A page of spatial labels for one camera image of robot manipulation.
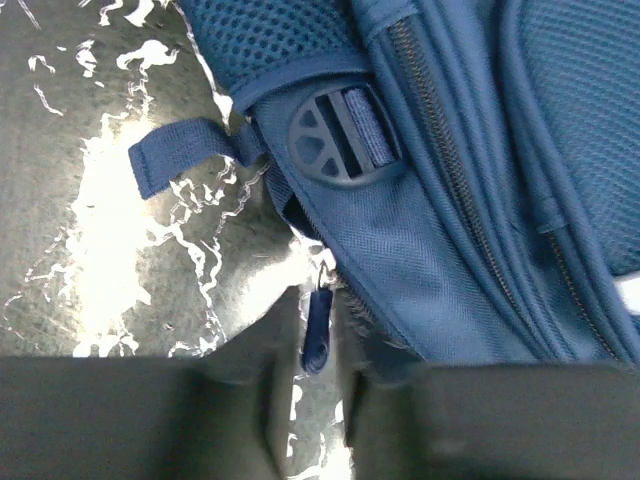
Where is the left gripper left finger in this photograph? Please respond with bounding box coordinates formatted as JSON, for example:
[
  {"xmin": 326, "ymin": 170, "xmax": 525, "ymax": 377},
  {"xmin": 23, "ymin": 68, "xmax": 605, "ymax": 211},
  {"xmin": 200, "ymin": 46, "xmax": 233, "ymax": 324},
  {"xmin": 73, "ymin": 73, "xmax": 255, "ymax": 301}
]
[{"xmin": 1, "ymin": 287, "xmax": 299, "ymax": 479}]

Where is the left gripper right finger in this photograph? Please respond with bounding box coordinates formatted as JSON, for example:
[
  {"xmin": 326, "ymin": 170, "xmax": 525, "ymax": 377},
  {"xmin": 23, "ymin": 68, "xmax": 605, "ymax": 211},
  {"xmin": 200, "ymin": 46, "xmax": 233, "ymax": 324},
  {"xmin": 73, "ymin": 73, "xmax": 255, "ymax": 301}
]
[{"xmin": 329, "ymin": 284, "xmax": 640, "ymax": 480}]

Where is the navy blue student backpack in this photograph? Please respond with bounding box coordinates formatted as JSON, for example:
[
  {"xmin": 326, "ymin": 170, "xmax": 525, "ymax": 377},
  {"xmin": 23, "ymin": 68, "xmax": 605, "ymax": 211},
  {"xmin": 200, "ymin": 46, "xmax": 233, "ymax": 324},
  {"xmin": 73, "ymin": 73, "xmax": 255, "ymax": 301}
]
[{"xmin": 129, "ymin": 1, "xmax": 639, "ymax": 378}]

